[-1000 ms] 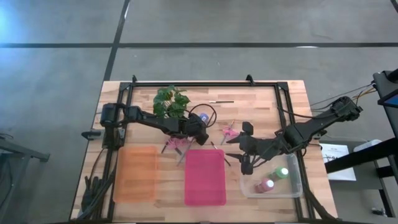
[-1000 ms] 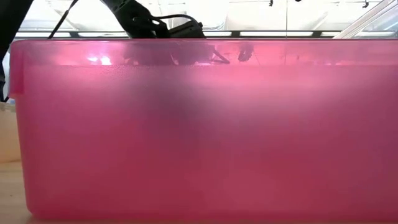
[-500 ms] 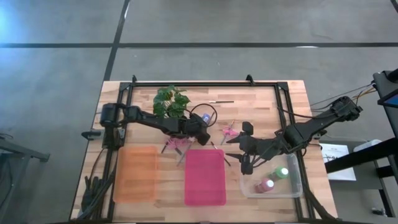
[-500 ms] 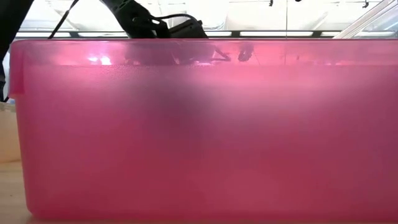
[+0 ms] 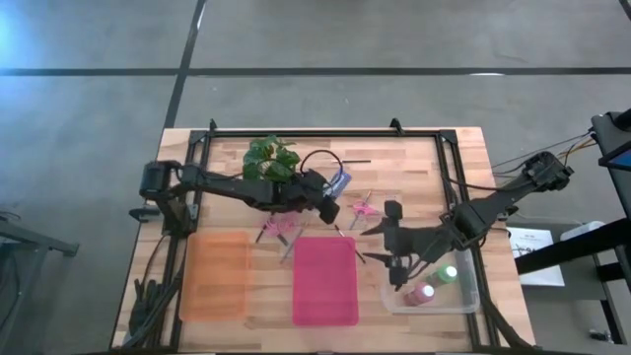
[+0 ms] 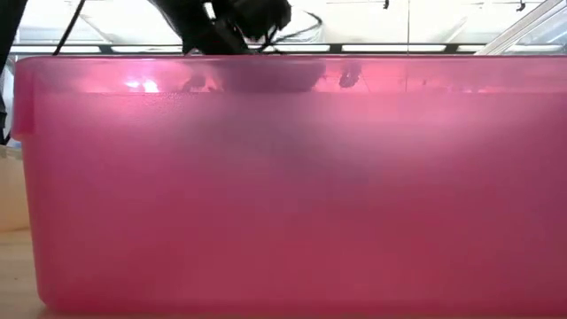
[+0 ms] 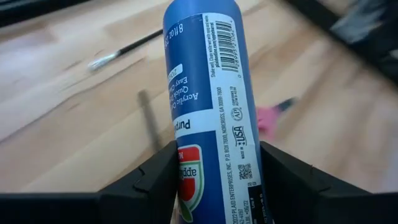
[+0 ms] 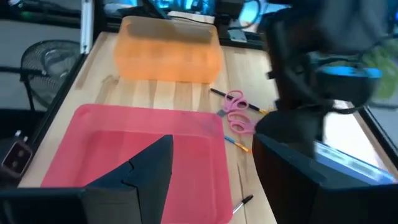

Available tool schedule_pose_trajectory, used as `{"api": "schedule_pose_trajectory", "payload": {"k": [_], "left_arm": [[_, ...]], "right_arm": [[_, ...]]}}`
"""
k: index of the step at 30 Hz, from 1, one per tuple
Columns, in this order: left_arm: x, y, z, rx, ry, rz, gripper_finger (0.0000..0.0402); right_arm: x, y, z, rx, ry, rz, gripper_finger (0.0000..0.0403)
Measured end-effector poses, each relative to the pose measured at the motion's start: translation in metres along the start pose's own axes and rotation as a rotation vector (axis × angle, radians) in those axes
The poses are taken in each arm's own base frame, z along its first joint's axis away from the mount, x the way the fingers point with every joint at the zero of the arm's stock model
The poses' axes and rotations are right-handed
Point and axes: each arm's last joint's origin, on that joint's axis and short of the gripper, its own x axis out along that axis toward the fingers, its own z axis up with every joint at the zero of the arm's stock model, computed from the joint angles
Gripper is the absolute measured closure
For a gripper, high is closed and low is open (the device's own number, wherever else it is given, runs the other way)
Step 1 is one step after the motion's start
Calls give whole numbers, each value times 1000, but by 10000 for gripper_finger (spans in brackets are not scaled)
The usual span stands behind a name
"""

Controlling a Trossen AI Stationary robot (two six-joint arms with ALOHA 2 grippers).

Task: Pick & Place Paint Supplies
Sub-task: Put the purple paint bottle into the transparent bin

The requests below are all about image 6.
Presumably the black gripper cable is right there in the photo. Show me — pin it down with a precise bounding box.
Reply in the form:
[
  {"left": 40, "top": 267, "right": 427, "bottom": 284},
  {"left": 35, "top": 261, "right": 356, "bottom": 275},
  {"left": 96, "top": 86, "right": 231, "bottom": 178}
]
[{"left": 260, "top": 11, "right": 324, "bottom": 55}]

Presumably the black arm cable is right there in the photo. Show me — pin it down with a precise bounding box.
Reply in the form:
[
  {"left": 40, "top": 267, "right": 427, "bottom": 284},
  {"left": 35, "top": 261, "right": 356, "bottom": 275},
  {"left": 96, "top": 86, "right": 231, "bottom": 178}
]
[{"left": 51, "top": 0, "right": 86, "bottom": 57}]

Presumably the pink plastic bin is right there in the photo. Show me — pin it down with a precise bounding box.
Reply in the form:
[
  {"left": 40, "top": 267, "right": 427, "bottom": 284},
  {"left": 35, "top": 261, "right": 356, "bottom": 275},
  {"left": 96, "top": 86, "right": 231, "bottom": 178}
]
[{"left": 11, "top": 53, "right": 567, "bottom": 318}]

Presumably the black aluminium table frame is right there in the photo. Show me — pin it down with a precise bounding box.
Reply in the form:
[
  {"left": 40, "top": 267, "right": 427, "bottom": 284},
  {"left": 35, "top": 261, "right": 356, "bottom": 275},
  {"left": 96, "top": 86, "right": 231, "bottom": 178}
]
[{"left": 8, "top": 42, "right": 567, "bottom": 57}]

